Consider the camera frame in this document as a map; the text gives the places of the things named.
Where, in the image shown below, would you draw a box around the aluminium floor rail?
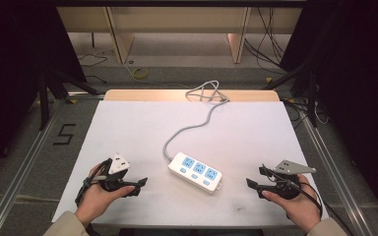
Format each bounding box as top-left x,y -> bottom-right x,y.
0,97 -> 67,236
296,107 -> 375,236

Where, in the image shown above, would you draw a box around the black metal stand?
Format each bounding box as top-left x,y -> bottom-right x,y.
36,63 -> 100,132
261,60 -> 320,128

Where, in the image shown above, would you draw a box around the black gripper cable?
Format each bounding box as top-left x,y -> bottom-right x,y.
74,158 -> 113,208
261,163 -> 355,236

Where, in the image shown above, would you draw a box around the light wooden shelf unit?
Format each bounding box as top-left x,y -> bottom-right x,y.
56,6 -> 303,65

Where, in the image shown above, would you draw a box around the black curtain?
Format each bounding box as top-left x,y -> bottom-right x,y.
279,0 -> 378,230
0,0 -> 88,188

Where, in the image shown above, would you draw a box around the person's right hand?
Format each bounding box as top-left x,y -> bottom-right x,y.
261,174 -> 323,234

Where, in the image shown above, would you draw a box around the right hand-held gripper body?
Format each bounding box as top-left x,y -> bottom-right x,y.
265,159 -> 318,201

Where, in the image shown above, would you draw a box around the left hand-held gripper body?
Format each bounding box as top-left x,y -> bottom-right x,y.
97,152 -> 133,193

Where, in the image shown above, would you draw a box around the yellow coiled cable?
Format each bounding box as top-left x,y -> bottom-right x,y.
124,62 -> 151,82

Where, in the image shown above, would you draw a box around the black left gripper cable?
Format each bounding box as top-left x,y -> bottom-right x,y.
74,158 -> 113,208

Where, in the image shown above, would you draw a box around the thin black floor cable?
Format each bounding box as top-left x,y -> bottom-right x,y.
78,32 -> 110,85

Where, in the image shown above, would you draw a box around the white power strip blue sockets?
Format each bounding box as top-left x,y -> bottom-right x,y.
167,151 -> 223,195

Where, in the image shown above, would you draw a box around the person's left hand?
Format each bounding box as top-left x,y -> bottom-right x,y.
74,163 -> 136,228

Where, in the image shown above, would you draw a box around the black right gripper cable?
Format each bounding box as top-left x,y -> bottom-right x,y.
261,163 -> 355,236

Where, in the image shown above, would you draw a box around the white table cover sheet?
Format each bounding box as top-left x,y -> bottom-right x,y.
51,99 -> 330,227

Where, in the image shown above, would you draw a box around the bundle of black cables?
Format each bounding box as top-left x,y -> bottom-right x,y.
243,7 -> 289,75

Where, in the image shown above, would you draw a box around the grey power strip cable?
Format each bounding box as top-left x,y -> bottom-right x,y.
162,80 -> 230,162

